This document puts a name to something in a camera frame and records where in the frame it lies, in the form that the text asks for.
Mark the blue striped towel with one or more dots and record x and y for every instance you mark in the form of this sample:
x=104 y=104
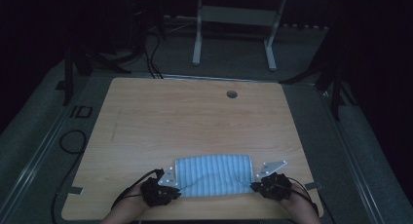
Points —
x=214 y=175

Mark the black stand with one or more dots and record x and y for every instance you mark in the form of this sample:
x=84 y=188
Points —
x=68 y=78
x=336 y=87

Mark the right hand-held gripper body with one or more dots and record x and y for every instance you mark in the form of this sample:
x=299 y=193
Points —
x=276 y=186

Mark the person's left hand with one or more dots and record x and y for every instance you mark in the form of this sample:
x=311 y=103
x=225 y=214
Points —
x=134 y=198

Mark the white desk frame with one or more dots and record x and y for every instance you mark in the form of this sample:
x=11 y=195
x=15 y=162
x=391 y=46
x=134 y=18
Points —
x=233 y=15

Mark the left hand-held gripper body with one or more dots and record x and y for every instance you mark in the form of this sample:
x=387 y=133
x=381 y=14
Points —
x=156 y=194

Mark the person's right hand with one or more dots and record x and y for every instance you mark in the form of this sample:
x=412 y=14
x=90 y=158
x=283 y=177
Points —
x=297 y=199

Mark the metal floor rail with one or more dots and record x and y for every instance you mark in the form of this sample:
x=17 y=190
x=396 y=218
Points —
x=35 y=162
x=354 y=172

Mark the dark equipment rack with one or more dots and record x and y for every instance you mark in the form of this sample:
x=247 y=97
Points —
x=138 y=22

